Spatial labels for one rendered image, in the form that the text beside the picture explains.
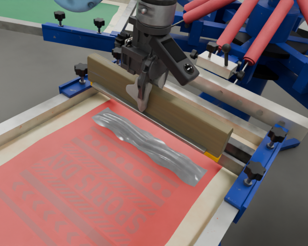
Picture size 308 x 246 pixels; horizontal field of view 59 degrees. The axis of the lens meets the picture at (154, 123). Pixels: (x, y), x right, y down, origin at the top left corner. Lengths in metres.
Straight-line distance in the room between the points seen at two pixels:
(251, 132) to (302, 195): 1.42
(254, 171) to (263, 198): 1.41
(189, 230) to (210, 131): 0.22
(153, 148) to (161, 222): 0.21
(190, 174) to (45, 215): 0.35
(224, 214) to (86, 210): 0.30
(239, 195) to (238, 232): 1.18
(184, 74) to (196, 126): 0.12
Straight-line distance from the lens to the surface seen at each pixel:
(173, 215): 0.64
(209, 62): 0.95
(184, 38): 1.44
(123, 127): 0.79
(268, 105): 0.89
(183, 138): 0.62
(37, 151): 0.75
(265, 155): 0.78
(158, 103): 0.63
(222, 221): 0.62
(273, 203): 2.06
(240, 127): 0.85
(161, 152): 0.73
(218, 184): 0.72
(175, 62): 0.54
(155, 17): 0.54
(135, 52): 0.59
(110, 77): 0.70
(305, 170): 2.41
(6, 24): 1.34
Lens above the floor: 1.50
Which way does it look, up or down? 41 degrees down
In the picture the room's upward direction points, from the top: 10 degrees clockwise
